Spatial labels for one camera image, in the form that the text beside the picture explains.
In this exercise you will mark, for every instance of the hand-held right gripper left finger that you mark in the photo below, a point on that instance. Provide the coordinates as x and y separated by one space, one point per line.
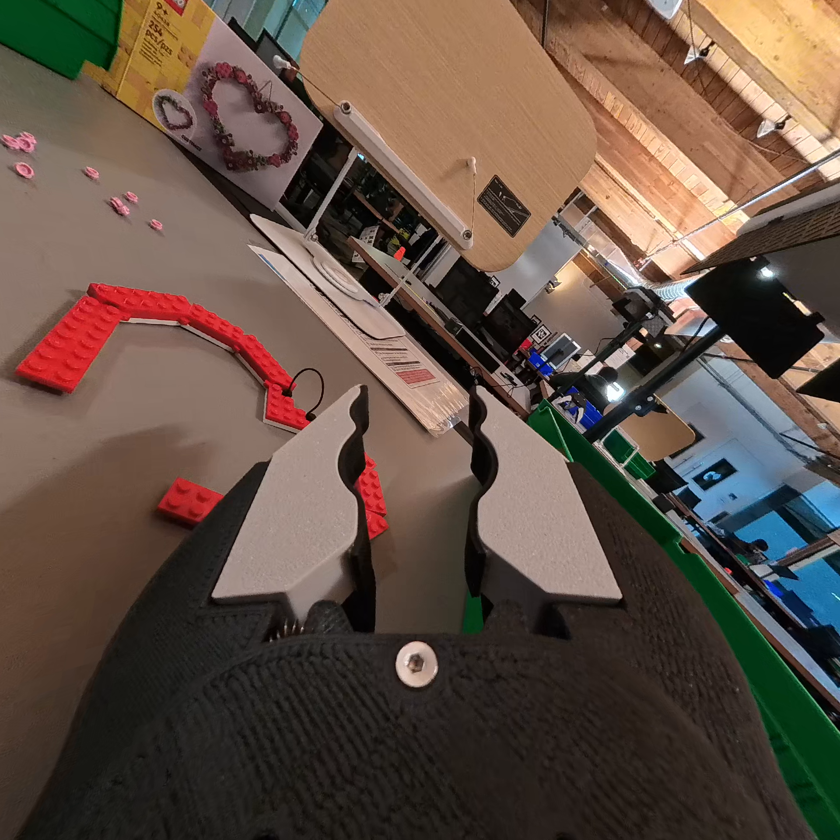
289 525

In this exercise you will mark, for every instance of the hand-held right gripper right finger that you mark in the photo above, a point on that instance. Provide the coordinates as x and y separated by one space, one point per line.
544 531

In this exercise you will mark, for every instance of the small red lego plate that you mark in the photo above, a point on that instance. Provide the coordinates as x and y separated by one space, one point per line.
189 500

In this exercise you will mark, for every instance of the scattered pink round lego pieces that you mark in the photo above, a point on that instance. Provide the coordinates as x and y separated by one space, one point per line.
25 170

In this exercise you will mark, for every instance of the yellow lego set box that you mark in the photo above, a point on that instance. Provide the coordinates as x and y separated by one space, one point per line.
164 56

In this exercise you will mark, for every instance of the black metal stand pole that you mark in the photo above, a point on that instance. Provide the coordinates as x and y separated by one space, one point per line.
656 394

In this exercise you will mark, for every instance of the white instruction booklet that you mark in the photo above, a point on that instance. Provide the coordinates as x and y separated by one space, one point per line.
400 361

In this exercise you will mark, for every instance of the white desk lamp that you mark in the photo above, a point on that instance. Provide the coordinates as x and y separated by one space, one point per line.
446 98

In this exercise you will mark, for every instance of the red lego heart frame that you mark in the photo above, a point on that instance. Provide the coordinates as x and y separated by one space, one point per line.
72 348

